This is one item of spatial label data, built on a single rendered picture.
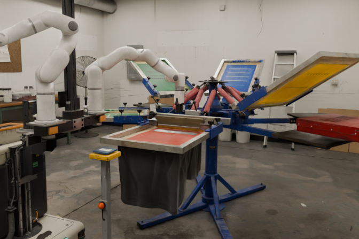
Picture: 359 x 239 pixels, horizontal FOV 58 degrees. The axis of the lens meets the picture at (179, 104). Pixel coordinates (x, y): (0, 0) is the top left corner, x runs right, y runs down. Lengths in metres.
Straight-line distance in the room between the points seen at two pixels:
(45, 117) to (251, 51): 5.13
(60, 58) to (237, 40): 5.11
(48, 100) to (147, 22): 5.67
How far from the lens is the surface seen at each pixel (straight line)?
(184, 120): 2.49
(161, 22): 7.23
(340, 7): 6.48
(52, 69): 1.81
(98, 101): 2.23
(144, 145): 1.98
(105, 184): 1.96
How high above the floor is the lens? 1.45
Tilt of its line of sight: 7 degrees down
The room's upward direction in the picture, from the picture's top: 1 degrees clockwise
